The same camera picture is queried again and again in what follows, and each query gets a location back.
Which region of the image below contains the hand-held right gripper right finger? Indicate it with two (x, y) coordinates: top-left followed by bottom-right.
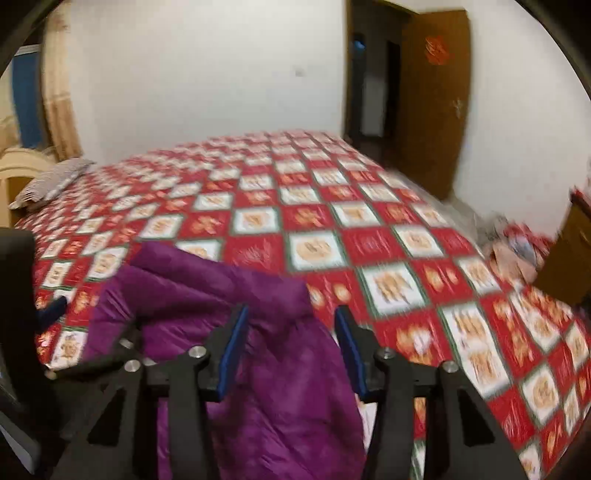
(334, 305), (528, 480)

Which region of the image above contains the brown wooden cabinet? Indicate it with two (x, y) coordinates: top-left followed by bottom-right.
(533, 191), (591, 308)

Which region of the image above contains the blue window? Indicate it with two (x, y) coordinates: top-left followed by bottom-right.
(11, 44), (48, 148)

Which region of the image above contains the grey patterned pillow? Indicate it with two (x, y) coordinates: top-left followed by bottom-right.
(9, 158), (98, 210)

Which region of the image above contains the red checked bedspread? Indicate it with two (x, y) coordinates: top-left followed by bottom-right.
(14, 130), (591, 480)

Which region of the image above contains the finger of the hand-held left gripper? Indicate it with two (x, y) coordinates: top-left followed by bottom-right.
(45, 323), (145, 383)
(37, 295), (70, 330)

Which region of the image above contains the gold patterned curtain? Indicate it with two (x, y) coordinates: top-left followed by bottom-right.
(41, 0), (85, 162)

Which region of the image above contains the red door decoration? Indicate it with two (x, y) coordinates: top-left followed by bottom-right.
(424, 34), (452, 65)

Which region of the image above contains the purple puffer jacket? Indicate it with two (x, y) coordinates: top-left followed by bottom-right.
(83, 242), (370, 480)

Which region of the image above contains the pile of clutter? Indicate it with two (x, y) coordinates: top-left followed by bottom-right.
(480, 212), (555, 283)

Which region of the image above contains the cream wooden headboard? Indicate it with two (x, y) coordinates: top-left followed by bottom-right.
(0, 148), (58, 227)

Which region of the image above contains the dark wooden door frame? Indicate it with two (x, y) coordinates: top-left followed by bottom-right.
(344, 0), (411, 145)

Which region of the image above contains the brown wooden door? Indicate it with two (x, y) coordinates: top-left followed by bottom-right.
(399, 9), (472, 200)

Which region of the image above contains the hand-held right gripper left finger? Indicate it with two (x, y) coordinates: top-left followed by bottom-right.
(48, 304), (251, 480)

